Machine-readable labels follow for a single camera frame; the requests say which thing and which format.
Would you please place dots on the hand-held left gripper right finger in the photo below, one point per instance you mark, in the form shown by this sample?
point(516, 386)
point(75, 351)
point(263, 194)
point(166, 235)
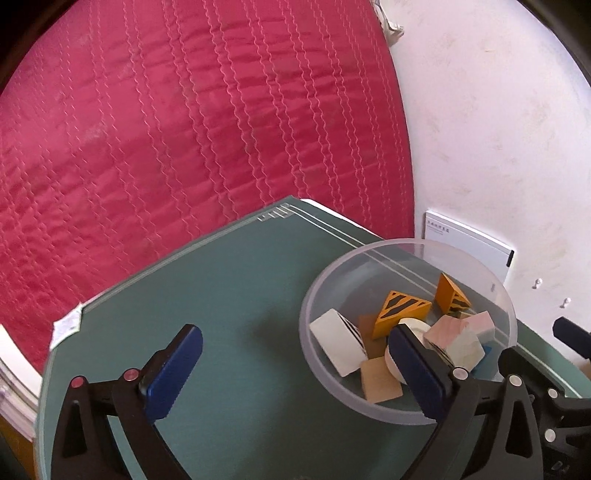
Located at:
point(413, 369)

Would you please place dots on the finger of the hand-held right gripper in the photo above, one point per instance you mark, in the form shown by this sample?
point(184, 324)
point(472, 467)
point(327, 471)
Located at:
point(517, 362)
point(572, 337)

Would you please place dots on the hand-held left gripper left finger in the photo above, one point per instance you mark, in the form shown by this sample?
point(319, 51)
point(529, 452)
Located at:
point(173, 369)

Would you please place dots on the blue wedge block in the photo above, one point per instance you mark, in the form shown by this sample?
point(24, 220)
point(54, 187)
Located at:
point(488, 353)

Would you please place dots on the wooden wedge block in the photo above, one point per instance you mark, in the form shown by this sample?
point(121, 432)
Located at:
point(378, 383)

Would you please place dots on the small white toy plate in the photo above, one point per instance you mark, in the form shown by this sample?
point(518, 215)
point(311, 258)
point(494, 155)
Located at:
point(418, 326)

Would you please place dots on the white zebra-striped block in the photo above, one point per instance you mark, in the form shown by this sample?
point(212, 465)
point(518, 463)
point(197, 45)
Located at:
point(334, 341)
point(461, 353)

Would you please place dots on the pink block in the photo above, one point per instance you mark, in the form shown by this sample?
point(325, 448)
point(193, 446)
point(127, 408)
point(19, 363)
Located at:
point(480, 325)

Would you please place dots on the orange tiger-striped block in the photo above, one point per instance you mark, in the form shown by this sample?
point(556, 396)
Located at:
point(452, 295)
point(399, 314)

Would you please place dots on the rectangular wooden block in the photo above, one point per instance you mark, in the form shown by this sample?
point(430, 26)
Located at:
point(367, 327)

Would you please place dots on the clear plastic bowl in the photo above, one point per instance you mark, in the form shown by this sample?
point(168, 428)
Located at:
point(337, 277)

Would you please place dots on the white paper label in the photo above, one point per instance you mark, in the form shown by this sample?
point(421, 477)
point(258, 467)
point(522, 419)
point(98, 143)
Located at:
point(67, 325)

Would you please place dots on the red quilted blanket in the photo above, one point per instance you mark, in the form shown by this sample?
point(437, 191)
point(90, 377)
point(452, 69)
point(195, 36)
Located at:
point(184, 115)

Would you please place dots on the white cloth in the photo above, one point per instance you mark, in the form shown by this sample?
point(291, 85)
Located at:
point(390, 27)

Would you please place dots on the white wall box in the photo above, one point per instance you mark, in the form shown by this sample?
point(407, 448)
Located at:
point(461, 240)

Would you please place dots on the white bed frame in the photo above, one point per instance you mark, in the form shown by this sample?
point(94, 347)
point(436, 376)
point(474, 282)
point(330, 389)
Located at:
point(14, 374)

